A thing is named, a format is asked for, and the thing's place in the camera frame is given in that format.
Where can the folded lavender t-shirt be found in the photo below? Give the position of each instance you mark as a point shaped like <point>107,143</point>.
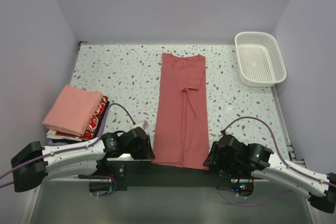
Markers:
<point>98,135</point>

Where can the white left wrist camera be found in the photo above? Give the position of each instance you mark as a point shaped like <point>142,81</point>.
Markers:
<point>142,124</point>

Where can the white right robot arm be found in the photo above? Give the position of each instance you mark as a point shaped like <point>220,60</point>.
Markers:
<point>317,188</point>

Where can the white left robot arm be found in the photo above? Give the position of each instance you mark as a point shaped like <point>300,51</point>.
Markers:
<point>35,163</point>

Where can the folded pink t-shirt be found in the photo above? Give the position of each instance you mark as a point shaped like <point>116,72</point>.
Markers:
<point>72,110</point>

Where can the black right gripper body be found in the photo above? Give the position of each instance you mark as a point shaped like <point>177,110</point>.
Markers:
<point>221,159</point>

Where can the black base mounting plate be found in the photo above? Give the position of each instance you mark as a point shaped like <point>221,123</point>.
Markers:
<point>146,174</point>

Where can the white perforated plastic basket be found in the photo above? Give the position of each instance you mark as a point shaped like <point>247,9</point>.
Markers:
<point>260,63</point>

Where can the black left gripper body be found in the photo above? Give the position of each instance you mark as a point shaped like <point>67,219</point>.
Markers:
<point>140,151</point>

